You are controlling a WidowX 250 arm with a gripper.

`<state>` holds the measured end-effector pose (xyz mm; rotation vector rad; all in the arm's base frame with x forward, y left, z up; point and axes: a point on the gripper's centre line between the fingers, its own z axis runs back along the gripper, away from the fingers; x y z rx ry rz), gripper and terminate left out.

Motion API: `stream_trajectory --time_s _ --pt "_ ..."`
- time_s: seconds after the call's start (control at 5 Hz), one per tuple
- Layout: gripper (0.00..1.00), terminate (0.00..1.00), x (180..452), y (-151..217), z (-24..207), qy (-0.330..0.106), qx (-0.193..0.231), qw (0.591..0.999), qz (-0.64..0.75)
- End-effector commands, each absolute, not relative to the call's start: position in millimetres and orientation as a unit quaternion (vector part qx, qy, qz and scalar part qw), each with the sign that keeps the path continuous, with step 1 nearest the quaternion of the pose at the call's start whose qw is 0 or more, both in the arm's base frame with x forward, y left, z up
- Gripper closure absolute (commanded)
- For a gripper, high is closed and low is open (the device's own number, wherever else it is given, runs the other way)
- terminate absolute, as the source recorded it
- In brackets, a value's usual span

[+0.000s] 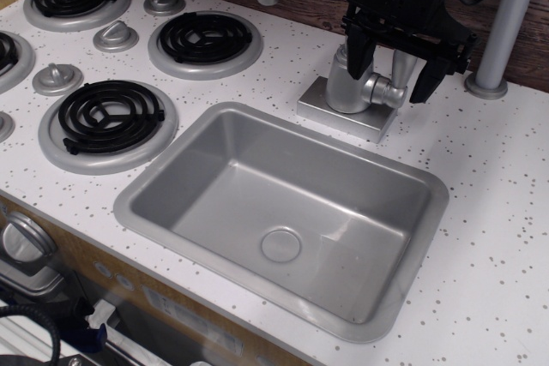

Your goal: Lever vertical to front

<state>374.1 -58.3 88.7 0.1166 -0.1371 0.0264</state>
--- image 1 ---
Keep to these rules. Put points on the silver oven dial knob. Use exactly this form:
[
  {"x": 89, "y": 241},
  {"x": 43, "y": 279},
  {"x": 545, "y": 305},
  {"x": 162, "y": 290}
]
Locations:
[{"x": 25, "y": 245}]

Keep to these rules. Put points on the silver toy faucet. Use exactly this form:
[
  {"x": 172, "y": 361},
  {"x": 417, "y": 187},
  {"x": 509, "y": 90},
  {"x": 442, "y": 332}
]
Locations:
[{"x": 339, "y": 101}]

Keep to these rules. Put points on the grey stove knob left edge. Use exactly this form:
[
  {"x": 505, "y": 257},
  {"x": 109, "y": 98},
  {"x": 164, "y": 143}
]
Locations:
[{"x": 7, "y": 126}]

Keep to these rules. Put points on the grey stove knob front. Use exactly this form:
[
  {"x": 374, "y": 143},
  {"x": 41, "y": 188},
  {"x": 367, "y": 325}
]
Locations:
[{"x": 57, "y": 80}]

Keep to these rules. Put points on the grey stove knob back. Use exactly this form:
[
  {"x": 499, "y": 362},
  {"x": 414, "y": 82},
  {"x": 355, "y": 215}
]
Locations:
[{"x": 163, "y": 7}]

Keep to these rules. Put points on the grey support pole with base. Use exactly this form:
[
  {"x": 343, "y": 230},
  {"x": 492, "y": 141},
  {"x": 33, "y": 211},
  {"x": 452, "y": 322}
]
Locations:
[{"x": 488, "y": 81}]

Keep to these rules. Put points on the back right stove burner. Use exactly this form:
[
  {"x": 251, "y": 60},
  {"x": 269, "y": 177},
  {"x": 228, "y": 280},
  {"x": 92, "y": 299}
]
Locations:
[{"x": 204, "y": 45}]

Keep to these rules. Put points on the grey toy sink basin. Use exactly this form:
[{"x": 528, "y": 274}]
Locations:
[{"x": 331, "y": 233}]

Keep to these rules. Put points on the grey stove knob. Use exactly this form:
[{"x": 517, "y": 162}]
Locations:
[
  {"x": 57, "y": 80},
  {"x": 117, "y": 37},
  {"x": 163, "y": 7}
]

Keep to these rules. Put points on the blue clamp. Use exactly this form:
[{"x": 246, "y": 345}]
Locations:
[{"x": 94, "y": 339}]

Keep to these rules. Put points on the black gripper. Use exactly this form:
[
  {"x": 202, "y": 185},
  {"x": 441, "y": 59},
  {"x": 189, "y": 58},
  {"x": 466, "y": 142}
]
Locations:
[{"x": 422, "y": 28}]

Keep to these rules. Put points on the silver faucet lever handle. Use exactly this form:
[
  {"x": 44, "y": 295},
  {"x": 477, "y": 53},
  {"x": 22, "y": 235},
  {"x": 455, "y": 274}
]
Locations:
[{"x": 391, "y": 92}]

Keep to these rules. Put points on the left edge stove burner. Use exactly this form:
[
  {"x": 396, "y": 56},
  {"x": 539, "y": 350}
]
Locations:
[{"x": 17, "y": 60}]

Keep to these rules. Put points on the front right stove burner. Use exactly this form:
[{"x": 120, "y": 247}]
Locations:
[{"x": 107, "y": 127}]

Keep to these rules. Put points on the grey stove knob middle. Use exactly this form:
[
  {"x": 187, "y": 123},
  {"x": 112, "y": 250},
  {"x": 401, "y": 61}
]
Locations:
[{"x": 117, "y": 37}]

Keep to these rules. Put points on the back left stove burner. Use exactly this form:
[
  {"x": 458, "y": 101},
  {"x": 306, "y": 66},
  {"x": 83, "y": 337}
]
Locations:
[{"x": 65, "y": 16}]

